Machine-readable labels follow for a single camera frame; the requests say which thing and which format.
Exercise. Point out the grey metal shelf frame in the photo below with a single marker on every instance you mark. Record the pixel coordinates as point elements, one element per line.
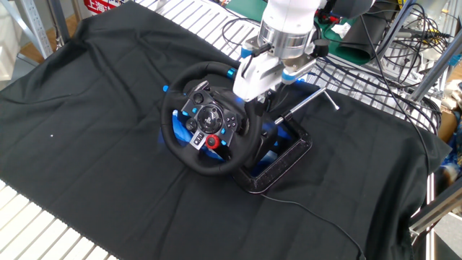
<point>34,25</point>

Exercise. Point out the white crumpled bag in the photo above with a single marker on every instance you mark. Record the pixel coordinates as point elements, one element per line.
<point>453,95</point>

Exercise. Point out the black table cloth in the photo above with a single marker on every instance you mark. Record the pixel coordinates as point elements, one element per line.
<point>90,162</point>

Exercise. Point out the blue patterned cloth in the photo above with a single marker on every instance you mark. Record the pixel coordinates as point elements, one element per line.
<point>453,159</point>

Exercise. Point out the black steering wheel blue stripe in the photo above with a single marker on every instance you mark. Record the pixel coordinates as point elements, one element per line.
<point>209,119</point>

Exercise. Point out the aluminium profile bar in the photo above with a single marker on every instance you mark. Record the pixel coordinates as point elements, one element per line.
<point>435,74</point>
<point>436,211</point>

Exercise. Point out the black rolled mat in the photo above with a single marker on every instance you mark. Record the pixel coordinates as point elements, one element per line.
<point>361,43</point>

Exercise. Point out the silver vertical post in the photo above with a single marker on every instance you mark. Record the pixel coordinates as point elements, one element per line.
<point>430,216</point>

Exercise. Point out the silver metal clamp rod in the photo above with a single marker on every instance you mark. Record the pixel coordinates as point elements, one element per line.
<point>307,101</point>

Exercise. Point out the crumpled white paper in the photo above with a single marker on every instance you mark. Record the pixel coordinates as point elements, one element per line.
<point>341,29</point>

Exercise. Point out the silver wrist camera blue ends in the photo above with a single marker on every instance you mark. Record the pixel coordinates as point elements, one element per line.
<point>290,76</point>

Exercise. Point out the white cabinet panel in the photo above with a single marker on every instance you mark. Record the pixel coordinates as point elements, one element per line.
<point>9,43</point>

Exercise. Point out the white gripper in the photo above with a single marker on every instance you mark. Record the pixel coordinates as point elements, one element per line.
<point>256,77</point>

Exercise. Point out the red white sign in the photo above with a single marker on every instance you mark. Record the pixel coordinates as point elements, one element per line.
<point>99,5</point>

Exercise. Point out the dark metal post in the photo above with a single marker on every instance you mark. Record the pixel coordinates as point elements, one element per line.
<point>59,21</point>

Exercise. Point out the black wheel base unit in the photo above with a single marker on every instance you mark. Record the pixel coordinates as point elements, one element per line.
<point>285,162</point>

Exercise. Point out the brown cardboard box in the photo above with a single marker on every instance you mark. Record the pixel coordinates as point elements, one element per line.
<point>447,126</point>

